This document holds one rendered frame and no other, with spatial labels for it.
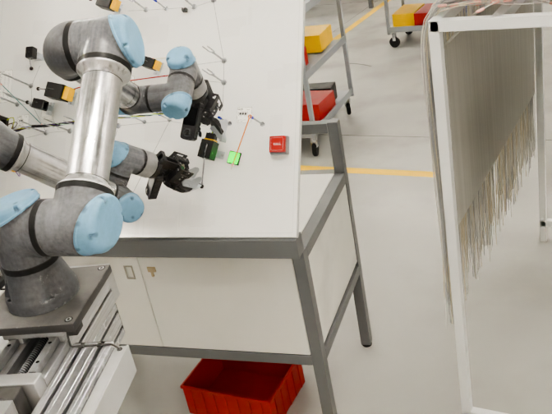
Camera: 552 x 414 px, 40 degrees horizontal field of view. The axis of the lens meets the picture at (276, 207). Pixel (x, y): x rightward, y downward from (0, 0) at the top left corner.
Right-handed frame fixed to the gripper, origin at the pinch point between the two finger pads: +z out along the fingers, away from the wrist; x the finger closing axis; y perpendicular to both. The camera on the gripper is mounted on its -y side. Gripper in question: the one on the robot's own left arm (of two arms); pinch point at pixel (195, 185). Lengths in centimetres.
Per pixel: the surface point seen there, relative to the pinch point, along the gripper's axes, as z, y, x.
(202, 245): 8.9, -12.1, -12.3
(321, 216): 41.6, 13.3, -11.1
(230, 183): 9.9, 5.3, -0.4
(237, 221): 11.9, 1.5, -11.8
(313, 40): 223, -31, 212
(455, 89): 36, 73, -9
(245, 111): 9.4, 20.7, 17.0
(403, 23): 402, -14, 314
